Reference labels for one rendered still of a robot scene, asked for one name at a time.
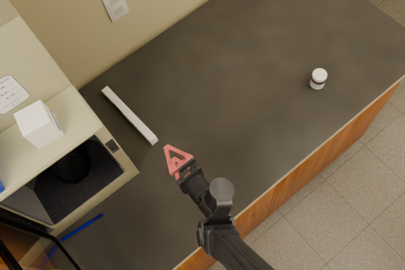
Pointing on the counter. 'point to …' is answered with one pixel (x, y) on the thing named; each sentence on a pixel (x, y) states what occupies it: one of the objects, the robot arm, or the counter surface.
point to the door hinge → (25, 221)
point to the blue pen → (82, 227)
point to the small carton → (38, 124)
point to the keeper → (112, 146)
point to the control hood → (25, 156)
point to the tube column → (6, 10)
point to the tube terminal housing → (28, 79)
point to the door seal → (34, 232)
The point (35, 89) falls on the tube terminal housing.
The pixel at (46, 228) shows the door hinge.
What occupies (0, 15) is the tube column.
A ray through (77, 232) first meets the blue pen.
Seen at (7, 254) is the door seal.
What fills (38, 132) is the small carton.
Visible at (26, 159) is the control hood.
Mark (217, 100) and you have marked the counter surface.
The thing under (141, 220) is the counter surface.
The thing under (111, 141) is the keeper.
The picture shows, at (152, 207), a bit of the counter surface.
